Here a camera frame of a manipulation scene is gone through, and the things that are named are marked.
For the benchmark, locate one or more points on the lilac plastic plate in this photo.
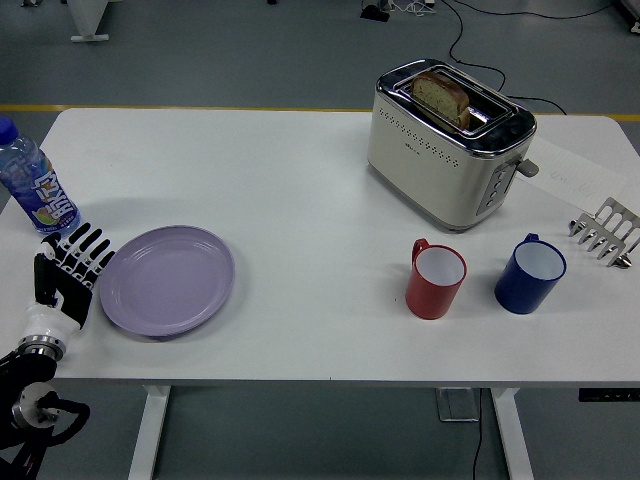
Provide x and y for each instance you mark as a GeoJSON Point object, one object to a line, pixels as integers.
{"type": "Point", "coordinates": [167, 282]}

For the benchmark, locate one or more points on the blue enamel mug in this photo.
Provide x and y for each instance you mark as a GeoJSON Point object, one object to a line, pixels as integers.
{"type": "Point", "coordinates": [530, 280]}

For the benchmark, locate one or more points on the blue drink bottle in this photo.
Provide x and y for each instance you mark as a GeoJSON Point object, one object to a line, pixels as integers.
{"type": "Point", "coordinates": [35, 187]}

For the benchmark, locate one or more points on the red enamel mug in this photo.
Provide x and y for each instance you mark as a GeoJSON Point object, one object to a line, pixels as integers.
{"type": "Point", "coordinates": [434, 282]}

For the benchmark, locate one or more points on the white table leg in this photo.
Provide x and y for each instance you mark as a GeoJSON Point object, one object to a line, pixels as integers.
{"type": "Point", "coordinates": [510, 432]}
{"type": "Point", "coordinates": [150, 432]}

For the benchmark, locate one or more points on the white furniture base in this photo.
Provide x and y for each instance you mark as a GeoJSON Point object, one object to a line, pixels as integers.
{"type": "Point", "coordinates": [87, 20]}

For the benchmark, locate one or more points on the bread slice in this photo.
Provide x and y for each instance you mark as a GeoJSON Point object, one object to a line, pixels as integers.
{"type": "Point", "coordinates": [440, 97]}

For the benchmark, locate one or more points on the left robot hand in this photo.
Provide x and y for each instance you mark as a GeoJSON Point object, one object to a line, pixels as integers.
{"type": "Point", "coordinates": [71, 292]}

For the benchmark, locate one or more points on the black desk control panel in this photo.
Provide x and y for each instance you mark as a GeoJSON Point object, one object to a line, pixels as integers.
{"type": "Point", "coordinates": [609, 394]}

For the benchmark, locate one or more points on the silver metal toast rack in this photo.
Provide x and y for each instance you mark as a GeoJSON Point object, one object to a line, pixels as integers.
{"type": "Point", "coordinates": [607, 232]}

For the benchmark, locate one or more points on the white paper sheet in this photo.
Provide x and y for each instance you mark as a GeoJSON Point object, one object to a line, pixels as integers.
{"type": "Point", "coordinates": [575, 175]}

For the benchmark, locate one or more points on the clear plastic bracket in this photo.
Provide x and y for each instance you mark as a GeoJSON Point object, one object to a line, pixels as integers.
{"type": "Point", "coordinates": [457, 404]}

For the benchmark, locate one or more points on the cream steel toaster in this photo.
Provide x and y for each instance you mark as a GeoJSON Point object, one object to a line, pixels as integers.
{"type": "Point", "coordinates": [447, 160]}

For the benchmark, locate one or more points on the black floor device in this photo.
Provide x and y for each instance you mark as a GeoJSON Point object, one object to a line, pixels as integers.
{"type": "Point", "coordinates": [375, 12]}

